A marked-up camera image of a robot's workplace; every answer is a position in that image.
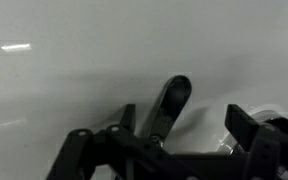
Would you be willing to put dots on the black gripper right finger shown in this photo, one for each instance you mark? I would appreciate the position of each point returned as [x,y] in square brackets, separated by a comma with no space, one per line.
[270,153]

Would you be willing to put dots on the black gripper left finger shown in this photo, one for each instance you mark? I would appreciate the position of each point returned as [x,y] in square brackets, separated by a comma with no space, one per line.
[117,153]

